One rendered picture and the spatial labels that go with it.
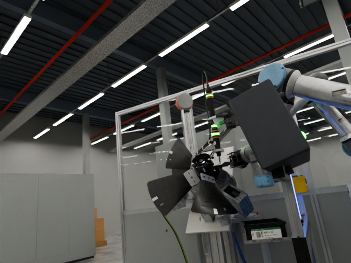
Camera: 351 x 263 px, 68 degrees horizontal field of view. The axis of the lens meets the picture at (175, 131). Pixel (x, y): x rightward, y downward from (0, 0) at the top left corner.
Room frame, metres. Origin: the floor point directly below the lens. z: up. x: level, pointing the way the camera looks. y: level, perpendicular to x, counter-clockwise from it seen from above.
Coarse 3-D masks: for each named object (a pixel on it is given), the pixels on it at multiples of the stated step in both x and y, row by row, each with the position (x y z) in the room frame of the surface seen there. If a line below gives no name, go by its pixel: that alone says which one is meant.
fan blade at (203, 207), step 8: (200, 184) 1.38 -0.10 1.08; (208, 184) 1.40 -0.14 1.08; (216, 184) 1.44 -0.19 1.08; (200, 192) 1.34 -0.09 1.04; (208, 192) 1.35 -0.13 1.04; (216, 192) 1.38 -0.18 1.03; (200, 200) 1.31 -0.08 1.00; (208, 200) 1.32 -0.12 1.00; (216, 200) 1.33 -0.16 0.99; (224, 200) 1.35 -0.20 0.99; (192, 208) 1.28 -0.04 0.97; (200, 208) 1.28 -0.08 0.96; (208, 208) 1.29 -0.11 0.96; (216, 208) 1.29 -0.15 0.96; (232, 208) 1.32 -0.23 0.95
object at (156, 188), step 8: (168, 176) 1.52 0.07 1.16; (176, 176) 1.51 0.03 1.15; (184, 176) 1.51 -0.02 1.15; (152, 184) 1.54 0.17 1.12; (160, 184) 1.52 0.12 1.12; (168, 184) 1.51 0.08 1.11; (176, 184) 1.51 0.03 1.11; (184, 184) 1.51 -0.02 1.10; (152, 192) 1.52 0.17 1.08; (160, 192) 1.51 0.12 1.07; (168, 192) 1.51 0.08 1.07; (176, 192) 1.51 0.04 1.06; (184, 192) 1.51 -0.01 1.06; (160, 200) 1.51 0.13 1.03; (168, 200) 1.50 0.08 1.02; (176, 200) 1.51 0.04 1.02; (160, 208) 1.50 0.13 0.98; (168, 208) 1.50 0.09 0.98
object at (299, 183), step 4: (296, 176) 1.52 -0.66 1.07; (300, 176) 1.51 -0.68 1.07; (304, 176) 1.50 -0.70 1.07; (292, 180) 1.53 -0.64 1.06; (296, 180) 1.52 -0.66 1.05; (300, 180) 1.51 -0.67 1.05; (304, 180) 1.50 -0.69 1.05; (296, 184) 1.52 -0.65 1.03; (300, 184) 1.51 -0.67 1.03; (304, 184) 1.50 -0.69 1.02; (296, 188) 1.52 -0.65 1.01; (300, 188) 1.51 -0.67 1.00; (304, 188) 1.51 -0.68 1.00; (296, 192) 1.52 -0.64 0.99; (300, 192) 1.52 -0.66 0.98; (304, 192) 1.51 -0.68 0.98
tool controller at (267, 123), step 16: (240, 96) 0.59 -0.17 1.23; (256, 96) 0.58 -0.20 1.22; (272, 96) 0.56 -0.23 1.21; (240, 112) 0.59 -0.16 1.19; (256, 112) 0.58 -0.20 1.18; (272, 112) 0.56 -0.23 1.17; (288, 112) 0.55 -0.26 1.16; (256, 128) 0.58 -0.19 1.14; (272, 128) 0.57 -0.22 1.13; (288, 128) 0.55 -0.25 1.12; (256, 144) 0.59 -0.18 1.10; (272, 144) 0.57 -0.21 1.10; (288, 144) 0.56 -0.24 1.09; (304, 144) 0.54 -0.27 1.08; (272, 160) 0.57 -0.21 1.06; (288, 160) 0.59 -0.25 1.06; (304, 160) 0.70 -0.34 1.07
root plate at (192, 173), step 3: (186, 171) 1.51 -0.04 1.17; (189, 171) 1.51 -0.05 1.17; (192, 171) 1.52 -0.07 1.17; (186, 174) 1.51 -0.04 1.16; (189, 174) 1.52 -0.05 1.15; (192, 174) 1.52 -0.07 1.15; (195, 174) 1.52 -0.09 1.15; (186, 177) 1.52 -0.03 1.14; (189, 177) 1.52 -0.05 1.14; (195, 177) 1.52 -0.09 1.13; (189, 180) 1.52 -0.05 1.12; (192, 180) 1.52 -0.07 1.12; (195, 180) 1.52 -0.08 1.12; (198, 180) 1.52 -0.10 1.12; (192, 183) 1.52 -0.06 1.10; (195, 183) 1.52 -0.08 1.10
